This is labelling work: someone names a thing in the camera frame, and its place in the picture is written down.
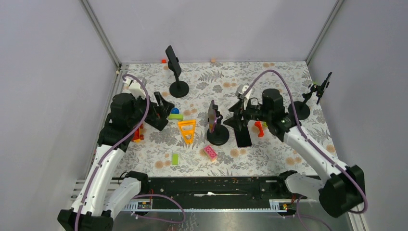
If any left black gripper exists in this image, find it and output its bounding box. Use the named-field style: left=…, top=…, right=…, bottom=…
left=128, top=91, right=174, bottom=127

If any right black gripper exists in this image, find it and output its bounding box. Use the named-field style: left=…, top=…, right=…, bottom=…
left=223, top=97, right=271, bottom=131

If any black phone purple case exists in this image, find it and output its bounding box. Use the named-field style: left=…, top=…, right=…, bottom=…
left=234, top=122, right=252, bottom=148

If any black pole stand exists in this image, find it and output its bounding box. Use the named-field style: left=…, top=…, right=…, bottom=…
left=293, top=84, right=318, bottom=120
left=206, top=111, right=230, bottom=146

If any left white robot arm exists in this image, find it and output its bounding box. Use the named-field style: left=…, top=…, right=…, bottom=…
left=57, top=91, right=175, bottom=231

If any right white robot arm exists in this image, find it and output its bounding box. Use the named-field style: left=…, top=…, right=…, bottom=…
left=224, top=85, right=367, bottom=218

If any back left pole stand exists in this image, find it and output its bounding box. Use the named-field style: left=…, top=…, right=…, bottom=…
left=169, top=72, right=190, bottom=98

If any black phone on back stand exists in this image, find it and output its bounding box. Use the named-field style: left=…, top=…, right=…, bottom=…
left=165, top=45, right=182, bottom=77

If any blue arch block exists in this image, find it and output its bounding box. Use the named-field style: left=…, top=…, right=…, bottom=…
left=170, top=107, right=180, bottom=115

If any floral patterned table mat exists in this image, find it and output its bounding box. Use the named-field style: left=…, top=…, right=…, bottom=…
left=114, top=62, right=315, bottom=177

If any long green block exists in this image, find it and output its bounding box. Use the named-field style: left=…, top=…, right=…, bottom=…
left=168, top=114, right=183, bottom=121

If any red arch block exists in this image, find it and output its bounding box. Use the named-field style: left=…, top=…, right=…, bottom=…
left=254, top=121, right=264, bottom=137

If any red yellow toy truck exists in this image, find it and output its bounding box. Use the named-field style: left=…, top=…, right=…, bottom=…
left=131, top=125, right=144, bottom=143

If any pink studded toy brick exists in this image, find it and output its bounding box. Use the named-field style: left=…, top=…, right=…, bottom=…
left=203, top=145, right=218, bottom=161

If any small green block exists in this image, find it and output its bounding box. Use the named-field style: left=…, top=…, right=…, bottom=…
left=172, top=154, right=179, bottom=166

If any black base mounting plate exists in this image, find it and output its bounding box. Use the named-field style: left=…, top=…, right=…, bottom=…
left=140, top=176, right=300, bottom=210

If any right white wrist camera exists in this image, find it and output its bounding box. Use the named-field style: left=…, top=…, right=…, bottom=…
left=235, top=84, right=252, bottom=110

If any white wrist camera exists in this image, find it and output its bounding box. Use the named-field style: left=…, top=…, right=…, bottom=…
left=124, top=77, right=147, bottom=99
left=235, top=84, right=252, bottom=110

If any orange triangular plastic frame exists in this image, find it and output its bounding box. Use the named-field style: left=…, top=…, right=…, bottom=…
left=178, top=120, right=196, bottom=145

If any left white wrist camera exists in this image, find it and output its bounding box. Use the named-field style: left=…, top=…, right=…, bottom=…
left=124, top=77, right=147, bottom=99

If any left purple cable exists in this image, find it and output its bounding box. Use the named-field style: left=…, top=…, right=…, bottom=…
left=74, top=74, right=187, bottom=231

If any purple cable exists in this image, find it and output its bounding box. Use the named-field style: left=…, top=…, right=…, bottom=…
left=247, top=69, right=369, bottom=231
left=74, top=74, right=187, bottom=231

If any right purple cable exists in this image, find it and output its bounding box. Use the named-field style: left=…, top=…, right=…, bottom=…
left=247, top=69, right=369, bottom=231

